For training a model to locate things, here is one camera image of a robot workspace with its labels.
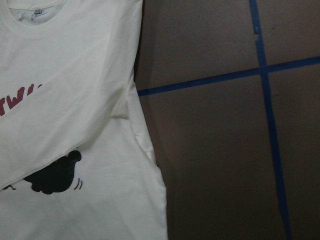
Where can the cream long-sleeve graphic shirt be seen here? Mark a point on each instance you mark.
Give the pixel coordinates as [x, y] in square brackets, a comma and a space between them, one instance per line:
[76, 158]

